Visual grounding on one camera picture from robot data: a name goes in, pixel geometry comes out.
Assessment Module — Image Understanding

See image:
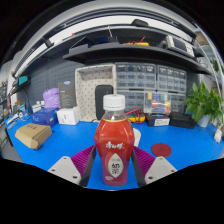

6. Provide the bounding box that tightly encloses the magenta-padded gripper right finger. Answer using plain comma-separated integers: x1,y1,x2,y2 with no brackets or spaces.
130,145,178,188

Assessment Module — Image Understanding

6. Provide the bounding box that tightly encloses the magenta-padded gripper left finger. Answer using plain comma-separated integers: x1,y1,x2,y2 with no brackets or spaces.
47,144,98,188

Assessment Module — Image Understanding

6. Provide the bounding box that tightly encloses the red drink bottle white cap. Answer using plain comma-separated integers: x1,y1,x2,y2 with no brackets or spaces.
93,93,136,187

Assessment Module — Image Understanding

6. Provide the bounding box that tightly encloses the flat round red coaster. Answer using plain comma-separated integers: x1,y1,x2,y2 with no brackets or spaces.
151,142,173,158

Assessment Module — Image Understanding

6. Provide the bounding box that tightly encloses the white paper cup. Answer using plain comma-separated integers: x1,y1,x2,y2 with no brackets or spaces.
132,128,142,148

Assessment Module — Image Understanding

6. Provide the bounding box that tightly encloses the brown cardboard box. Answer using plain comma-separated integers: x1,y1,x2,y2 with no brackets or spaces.
14,122,53,151

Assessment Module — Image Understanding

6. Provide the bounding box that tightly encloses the black box with white label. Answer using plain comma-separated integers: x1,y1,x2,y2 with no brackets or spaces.
145,113,171,127

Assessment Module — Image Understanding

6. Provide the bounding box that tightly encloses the small white box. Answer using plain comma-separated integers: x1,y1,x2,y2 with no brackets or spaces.
56,106,81,126

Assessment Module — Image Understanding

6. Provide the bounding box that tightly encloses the black case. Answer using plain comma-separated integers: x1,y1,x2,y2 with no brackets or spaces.
169,111,198,130

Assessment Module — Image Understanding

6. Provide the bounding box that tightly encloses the blue box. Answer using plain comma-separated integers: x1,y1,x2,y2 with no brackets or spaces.
31,107,59,128

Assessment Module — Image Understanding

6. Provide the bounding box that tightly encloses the yellow multimeter with red leads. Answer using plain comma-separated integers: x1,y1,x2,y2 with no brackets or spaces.
125,108,147,124

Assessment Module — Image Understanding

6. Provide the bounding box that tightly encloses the clear organizer with coloured parts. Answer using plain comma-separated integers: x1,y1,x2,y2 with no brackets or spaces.
143,91,172,116

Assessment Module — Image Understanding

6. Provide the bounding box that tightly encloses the white power adapter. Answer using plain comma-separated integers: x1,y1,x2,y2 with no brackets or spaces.
213,128,224,144

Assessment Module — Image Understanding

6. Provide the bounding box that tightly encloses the grey small-parts drawer cabinet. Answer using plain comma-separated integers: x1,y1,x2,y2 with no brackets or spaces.
115,62,157,91
117,90,146,113
169,93,187,114
156,64,188,94

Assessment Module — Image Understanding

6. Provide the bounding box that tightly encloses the purple plastic bag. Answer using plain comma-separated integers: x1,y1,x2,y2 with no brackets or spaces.
42,87,62,110

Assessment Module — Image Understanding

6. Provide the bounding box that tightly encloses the dark grey flat box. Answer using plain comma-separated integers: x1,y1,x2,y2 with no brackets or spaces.
57,80,78,109

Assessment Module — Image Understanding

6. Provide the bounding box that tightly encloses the white pegboard tray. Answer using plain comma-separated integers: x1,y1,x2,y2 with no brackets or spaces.
74,63,118,123

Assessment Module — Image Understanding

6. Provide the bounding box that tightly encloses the green potted plant white pot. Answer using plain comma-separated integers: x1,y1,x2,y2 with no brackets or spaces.
182,81,224,128

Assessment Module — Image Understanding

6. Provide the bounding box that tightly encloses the black rectangular device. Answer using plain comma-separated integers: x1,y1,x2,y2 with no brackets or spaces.
94,84,115,121

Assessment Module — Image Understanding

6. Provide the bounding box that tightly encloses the white shelf unit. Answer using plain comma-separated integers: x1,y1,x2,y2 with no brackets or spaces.
194,24,224,101

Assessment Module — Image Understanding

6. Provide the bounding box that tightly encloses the white oscilloscope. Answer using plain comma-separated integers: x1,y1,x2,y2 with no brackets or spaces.
165,34,196,58

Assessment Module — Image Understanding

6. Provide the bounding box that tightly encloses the yellow tool with red leads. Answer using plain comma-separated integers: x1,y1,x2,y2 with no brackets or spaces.
122,36,150,47

